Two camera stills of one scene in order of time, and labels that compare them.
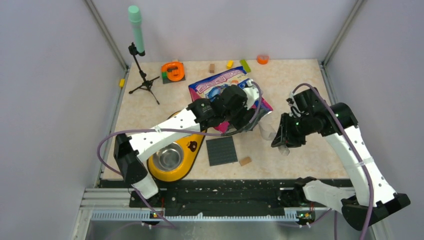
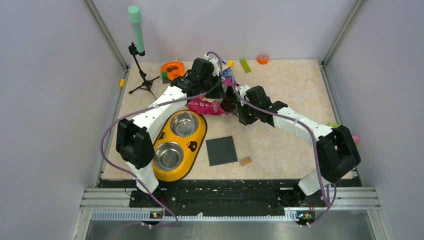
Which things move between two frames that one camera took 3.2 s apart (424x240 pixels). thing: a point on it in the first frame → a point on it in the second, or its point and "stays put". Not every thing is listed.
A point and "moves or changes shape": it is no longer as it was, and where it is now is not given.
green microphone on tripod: x=135 y=14 stays put
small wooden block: x=245 y=161 stays put
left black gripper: x=240 y=122 → x=219 y=92
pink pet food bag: x=216 y=85 moves or changes shape
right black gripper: x=284 y=136 → x=243 y=118
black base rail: x=251 y=195 stays put
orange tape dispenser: x=172 y=71 stays put
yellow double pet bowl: x=172 y=164 stays put
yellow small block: x=122 y=83 stays put
